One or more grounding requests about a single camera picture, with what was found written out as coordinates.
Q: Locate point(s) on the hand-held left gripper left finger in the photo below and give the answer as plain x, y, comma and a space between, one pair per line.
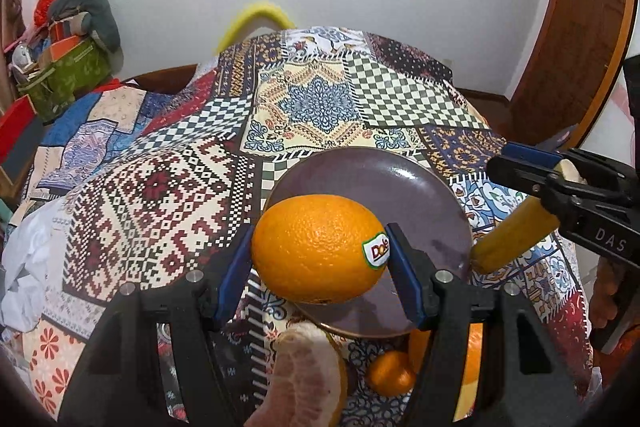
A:
234, 277

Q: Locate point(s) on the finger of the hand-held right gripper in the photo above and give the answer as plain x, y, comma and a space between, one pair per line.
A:
520, 177
532, 153

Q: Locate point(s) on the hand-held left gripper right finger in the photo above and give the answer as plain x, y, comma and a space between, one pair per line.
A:
406, 272

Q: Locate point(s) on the yellow banana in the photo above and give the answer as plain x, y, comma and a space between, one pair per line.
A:
520, 229

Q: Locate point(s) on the large orange with sticker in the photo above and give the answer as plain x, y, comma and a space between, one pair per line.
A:
315, 249

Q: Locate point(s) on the dark purple plate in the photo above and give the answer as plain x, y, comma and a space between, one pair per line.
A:
365, 187

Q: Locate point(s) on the person's right hand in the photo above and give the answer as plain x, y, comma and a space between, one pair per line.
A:
605, 297

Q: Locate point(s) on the small tangerine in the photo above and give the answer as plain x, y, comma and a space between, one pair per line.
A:
391, 373

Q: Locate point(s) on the plain orange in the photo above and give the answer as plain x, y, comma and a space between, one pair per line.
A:
472, 357

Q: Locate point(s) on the peeled pomelo segment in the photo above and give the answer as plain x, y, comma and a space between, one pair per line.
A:
300, 377

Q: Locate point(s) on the wooden door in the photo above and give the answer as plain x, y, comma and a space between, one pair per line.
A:
575, 32

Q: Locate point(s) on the patchwork printed blanket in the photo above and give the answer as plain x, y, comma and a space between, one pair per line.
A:
320, 107

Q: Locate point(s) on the white crumpled cloth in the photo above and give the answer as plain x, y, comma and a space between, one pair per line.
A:
30, 267

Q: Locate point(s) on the green cardboard box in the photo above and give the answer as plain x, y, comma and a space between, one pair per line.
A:
65, 79

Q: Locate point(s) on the yellow foam tube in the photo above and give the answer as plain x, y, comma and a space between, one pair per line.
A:
255, 14

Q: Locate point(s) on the red box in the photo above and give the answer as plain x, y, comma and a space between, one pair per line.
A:
15, 124

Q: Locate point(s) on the orange box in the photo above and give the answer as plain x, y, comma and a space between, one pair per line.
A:
62, 47

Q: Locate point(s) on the red plastic bag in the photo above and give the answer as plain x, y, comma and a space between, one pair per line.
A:
45, 7

